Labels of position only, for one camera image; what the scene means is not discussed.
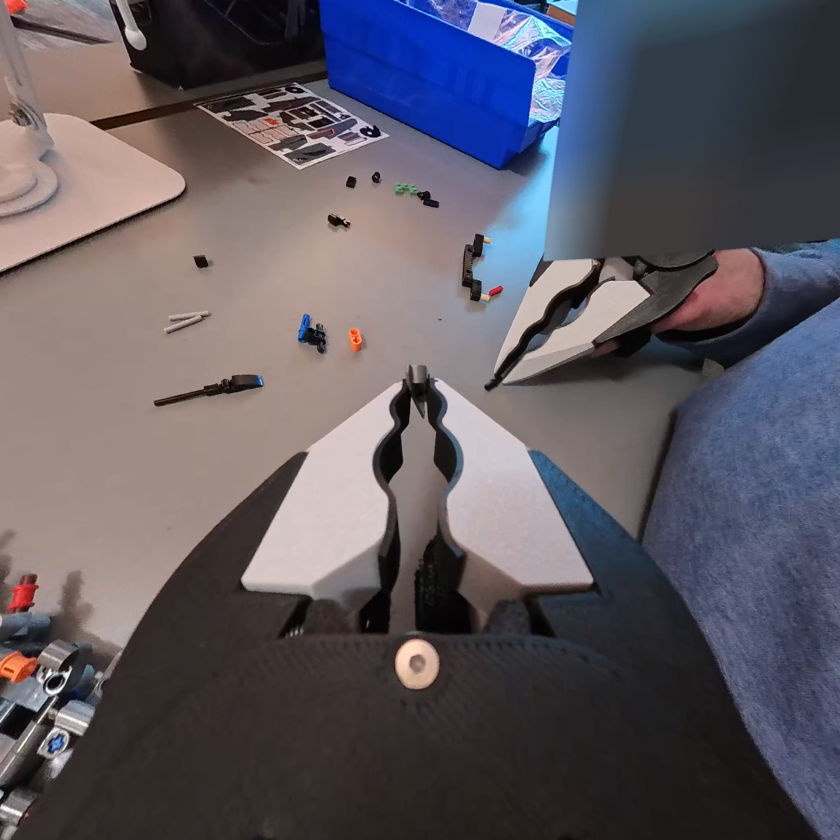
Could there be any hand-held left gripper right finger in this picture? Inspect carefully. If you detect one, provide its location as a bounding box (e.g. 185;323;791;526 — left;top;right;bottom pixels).
430;379;595;632

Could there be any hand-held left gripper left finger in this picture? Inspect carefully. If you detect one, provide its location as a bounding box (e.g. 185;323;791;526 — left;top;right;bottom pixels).
241;382;404;624

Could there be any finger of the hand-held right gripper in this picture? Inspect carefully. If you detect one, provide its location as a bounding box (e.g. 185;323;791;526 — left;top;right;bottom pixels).
502;279;657;386
492;258;603;388

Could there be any small dark grey lego piece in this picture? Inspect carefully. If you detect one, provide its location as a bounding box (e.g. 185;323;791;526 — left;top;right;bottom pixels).
405;364;431;421

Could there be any grey lego model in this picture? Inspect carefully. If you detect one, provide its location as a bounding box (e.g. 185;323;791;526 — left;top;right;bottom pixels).
0;572;122;840

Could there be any person's right forearm blue sleeve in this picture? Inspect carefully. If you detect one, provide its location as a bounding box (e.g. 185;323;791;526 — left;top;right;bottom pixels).
682;239;840;375

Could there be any black lego beam with pins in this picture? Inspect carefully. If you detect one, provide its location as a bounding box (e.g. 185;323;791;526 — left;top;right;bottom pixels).
461;233;505;303

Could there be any black lego axle with lever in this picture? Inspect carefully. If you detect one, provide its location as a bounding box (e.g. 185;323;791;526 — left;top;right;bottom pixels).
154;374;265;408

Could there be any lego sticker sheet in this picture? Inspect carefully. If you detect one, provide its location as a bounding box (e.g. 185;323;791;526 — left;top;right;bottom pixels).
196;82;389;170

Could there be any person's right hand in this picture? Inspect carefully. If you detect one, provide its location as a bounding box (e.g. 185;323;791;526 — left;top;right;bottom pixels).
656;249;765;345

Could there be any blue plastic bin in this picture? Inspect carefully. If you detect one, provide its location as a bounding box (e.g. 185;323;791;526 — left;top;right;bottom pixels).
318;0;572;170

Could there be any clear plastic bag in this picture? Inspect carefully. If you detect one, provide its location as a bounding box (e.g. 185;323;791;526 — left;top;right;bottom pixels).
400;0;572;126

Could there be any black box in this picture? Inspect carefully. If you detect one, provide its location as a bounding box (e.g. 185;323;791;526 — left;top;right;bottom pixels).
125;0;329;89

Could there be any white plastic utensil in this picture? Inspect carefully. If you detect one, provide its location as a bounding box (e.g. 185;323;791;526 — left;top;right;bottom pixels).
115;0;147;50

